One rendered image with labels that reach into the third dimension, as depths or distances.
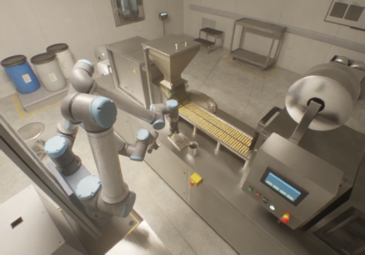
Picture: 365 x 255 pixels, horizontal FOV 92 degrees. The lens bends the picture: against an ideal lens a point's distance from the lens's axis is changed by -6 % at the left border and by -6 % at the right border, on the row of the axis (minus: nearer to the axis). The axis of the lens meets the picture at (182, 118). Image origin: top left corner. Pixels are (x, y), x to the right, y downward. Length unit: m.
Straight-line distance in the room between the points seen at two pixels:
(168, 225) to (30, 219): 1.21
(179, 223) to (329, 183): 1.56
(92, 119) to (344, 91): 1.01
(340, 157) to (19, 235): 1.86
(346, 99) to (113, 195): 1.17
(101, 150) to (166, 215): 1.49
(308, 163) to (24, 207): 1.72
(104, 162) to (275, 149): 0.79
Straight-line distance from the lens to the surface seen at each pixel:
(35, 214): 1.62
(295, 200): 1.07
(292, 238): 1.48
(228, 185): 1.49
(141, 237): 1.45
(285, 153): 0.98
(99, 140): 0.83
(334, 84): 1.00
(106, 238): 1.92
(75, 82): 1.20
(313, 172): 0.98
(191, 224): 2.19
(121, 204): 1.14
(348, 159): 1.22
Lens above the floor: 2.08
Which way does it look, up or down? 42 degrees down
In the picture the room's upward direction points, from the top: straight up
